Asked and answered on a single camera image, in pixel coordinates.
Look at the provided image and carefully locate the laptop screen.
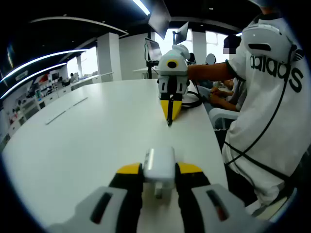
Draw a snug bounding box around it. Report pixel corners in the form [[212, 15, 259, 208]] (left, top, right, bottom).
[[144, 37, 163, 61]]

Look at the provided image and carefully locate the white cabinet row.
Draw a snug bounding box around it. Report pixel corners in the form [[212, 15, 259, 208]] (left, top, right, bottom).
[[4, 74, 100, 136]]

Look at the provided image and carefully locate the white charger adapter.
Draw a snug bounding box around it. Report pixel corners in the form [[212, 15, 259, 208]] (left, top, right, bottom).
[[143, 147, 176, 199]]

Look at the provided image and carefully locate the large hanging monitor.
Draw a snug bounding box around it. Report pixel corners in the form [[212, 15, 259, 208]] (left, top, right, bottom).
[[148, 0, 171, 39]]

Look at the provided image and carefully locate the white flat keyboard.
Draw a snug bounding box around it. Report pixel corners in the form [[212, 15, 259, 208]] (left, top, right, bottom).
[[45, 97, 88, 125]]

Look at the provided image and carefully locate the white worn chest device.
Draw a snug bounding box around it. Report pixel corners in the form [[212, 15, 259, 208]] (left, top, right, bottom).
[[242, 23, 296, 63]]

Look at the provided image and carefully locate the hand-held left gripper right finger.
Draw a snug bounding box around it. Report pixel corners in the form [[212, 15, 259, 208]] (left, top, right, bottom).
[[174, 162, 259, 233]]

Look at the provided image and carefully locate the small monitor on stand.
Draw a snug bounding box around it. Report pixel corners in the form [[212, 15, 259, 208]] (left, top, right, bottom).
[[176, 21, 190, 44]]

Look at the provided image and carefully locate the operator in white shirt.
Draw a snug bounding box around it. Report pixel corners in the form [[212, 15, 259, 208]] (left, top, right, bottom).
[[222, 13, 308, 207]]

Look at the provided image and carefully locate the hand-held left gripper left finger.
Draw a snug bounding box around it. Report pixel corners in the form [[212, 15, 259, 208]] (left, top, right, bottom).
[[48, 163, 144, 233]]

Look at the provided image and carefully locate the black chest device cable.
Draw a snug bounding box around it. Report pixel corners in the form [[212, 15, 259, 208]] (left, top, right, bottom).
[[223, 45, 301, 182]]

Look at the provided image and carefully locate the black Type-C cable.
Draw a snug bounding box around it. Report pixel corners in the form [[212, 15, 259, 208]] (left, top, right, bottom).
[[167, 91, 204, 127]]

